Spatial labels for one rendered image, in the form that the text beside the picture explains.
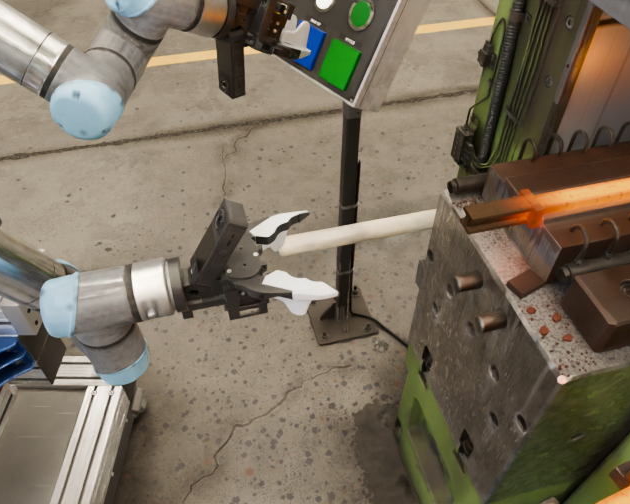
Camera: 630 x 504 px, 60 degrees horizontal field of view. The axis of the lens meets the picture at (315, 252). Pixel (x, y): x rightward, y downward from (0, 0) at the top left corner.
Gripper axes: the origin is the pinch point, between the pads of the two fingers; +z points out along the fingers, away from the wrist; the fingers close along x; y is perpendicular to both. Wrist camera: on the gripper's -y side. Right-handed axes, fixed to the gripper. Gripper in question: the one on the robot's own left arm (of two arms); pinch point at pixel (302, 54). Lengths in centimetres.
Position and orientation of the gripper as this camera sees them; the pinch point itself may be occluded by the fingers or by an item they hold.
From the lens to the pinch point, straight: 101.9
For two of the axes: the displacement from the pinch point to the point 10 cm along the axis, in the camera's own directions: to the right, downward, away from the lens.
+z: 6.7, -0.6, 7.4
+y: 3.9, -8.2, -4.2
